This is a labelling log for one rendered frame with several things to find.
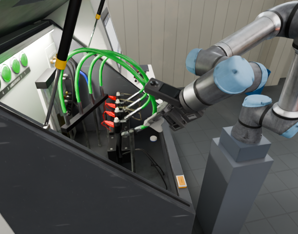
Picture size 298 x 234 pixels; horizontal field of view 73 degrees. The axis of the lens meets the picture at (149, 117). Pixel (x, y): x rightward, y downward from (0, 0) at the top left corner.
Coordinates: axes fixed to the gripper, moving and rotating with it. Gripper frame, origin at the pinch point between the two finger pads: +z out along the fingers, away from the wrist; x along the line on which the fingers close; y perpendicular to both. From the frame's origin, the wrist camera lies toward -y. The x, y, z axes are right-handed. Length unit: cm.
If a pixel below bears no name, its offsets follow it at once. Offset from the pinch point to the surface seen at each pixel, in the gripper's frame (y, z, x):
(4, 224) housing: -9, 25, -47
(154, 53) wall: -21, 167, 217
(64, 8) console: -57, 22, 25
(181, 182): 26.9, 7.4, -5.6
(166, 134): 17.9, 24.9, 17.8
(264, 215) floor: 139, 55, 51
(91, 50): -27.5, -3.8, -0.2
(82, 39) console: -44, 29, 25
